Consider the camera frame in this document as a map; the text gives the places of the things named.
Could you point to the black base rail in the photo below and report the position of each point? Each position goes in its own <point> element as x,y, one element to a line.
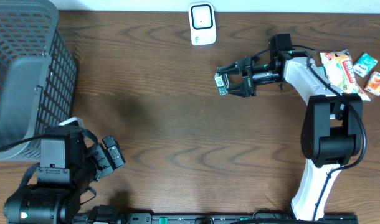
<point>146,218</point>

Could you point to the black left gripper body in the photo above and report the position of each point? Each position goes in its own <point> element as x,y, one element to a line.
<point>100,156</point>

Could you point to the orange tissue pack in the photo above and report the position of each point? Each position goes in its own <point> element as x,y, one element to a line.
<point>373,84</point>

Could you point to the white barcode scanner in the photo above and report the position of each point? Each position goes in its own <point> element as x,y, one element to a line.
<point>202,23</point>

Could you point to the grey plastic shopping basket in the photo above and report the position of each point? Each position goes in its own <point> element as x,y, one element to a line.
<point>38,76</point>

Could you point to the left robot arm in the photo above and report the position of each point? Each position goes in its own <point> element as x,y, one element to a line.
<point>71,159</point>

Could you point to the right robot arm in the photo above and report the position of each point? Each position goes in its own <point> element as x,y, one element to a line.
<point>333,136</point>

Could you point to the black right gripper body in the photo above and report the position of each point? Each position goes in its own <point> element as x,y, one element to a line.
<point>258,73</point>

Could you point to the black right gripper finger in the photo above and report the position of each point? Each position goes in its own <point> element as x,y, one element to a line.
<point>235,86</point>
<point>234,68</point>

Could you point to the green tissue pack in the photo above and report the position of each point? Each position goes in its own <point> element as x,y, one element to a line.
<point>364,65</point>

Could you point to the white blue snack bag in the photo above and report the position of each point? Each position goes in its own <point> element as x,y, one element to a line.
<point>339,70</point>

